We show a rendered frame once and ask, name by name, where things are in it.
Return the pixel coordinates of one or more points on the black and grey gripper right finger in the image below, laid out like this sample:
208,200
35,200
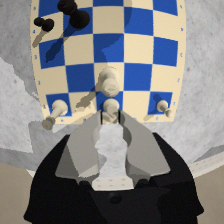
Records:
150,157

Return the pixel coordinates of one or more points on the blue and cream chessboard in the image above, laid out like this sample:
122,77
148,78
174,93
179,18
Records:
144,40

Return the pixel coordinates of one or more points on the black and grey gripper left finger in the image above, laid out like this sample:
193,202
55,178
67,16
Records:
72,160

